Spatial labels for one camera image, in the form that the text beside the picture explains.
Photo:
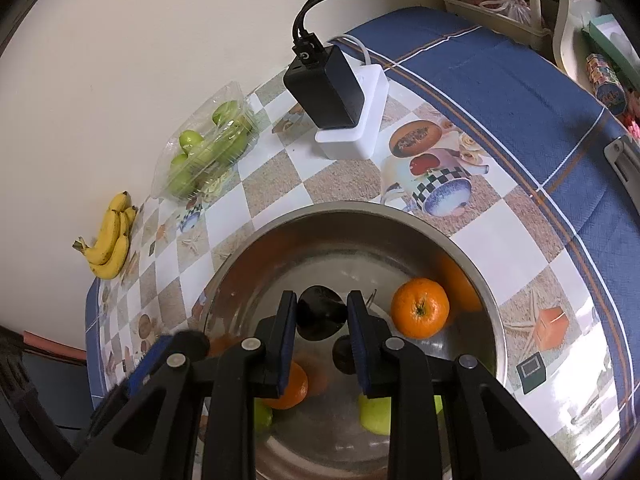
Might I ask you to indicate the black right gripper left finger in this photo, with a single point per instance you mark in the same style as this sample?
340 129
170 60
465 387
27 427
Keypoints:
256 368

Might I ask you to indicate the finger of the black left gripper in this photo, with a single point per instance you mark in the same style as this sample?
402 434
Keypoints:
194 345

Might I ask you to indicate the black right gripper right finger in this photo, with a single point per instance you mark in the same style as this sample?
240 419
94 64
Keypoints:
390 367

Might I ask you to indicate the orange with stem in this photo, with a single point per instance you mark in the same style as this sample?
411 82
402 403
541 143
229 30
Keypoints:
419 308

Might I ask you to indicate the dark cherry with stem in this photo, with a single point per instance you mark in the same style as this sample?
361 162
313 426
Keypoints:
321 313

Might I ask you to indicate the small green apple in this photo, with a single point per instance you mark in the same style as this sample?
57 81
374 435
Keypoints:
262 417

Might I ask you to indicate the dark plum pair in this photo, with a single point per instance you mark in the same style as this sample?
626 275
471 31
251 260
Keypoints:
342 356

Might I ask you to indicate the large steel bowl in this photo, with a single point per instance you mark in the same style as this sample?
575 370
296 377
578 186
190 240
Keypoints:
335 258

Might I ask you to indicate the yellow banana bunch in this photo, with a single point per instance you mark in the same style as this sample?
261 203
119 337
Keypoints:
108 254

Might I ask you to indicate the white power strip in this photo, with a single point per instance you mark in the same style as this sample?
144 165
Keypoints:
359 142

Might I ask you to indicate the clear plastic fruit box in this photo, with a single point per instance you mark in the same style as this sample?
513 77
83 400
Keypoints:
203 151

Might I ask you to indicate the patterned tablecloth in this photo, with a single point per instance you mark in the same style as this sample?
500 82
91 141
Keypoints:
482 139

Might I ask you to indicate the black power adapter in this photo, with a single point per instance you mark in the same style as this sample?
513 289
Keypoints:
322 82

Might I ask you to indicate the white plastic shelf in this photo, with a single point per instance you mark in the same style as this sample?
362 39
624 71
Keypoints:
555 28

